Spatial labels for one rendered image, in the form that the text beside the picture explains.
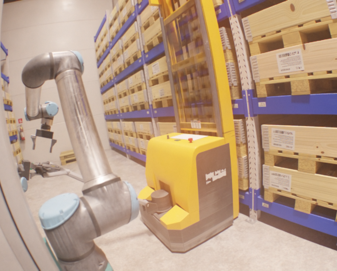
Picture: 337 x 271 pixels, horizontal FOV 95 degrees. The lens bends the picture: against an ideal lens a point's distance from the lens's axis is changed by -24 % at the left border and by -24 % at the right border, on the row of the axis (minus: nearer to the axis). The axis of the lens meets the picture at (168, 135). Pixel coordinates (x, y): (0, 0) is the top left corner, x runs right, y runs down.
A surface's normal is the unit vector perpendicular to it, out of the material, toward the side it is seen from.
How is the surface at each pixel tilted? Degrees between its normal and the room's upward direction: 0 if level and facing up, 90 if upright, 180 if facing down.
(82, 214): 52
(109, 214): 74
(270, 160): 90
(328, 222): 90
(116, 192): 70
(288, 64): 90
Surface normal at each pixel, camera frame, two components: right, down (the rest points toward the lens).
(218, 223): 0.49, 0.07
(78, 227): 0.64, -0.22
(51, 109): 0.72, 0.08
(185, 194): -0.86, -0.07
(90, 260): 0.75, -0.38
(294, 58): -0.86, 0.21
